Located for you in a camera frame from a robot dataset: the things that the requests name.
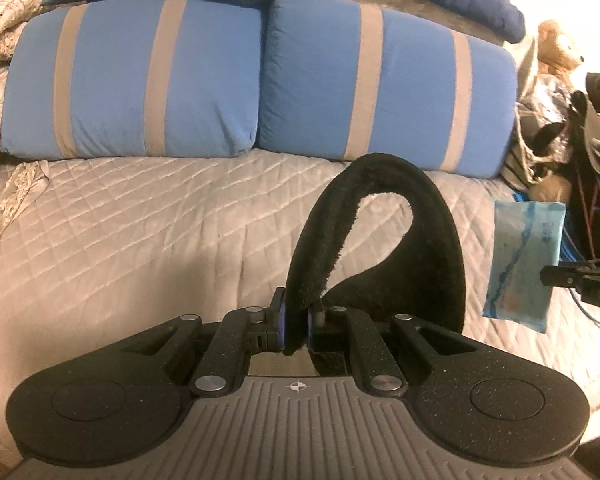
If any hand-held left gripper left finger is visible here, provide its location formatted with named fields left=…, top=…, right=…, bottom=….
left=116, top=287, right=287, bottom=397

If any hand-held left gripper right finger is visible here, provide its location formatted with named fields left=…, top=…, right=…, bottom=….
left=306, top=305, right=473, bottom=395

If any blue cable coil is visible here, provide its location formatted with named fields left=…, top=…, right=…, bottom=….
left=512, top=190, right=600, bottom=322

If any blue pillow with grey stripes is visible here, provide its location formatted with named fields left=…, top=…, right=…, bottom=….
left=255, top=0, right=518, bottom=179
left=0, top=0, right=263, bottom=161

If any grey quilted bedspread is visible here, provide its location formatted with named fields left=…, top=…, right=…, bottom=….
left=0, top=147, right=600, bottom=466

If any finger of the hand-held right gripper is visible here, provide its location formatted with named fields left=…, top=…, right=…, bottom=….
left=540, top=259, right=600, bottom=291

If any black fleece headband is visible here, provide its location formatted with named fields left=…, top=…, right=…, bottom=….
left=280, top=152, right=467, bottom=356

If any brown teddy bear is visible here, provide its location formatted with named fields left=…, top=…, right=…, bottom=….
left=530, top=19, right=587, bottom=206

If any light blue tissue packet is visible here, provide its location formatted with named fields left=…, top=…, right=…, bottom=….
left=482, top=199, right=567, bottom=333

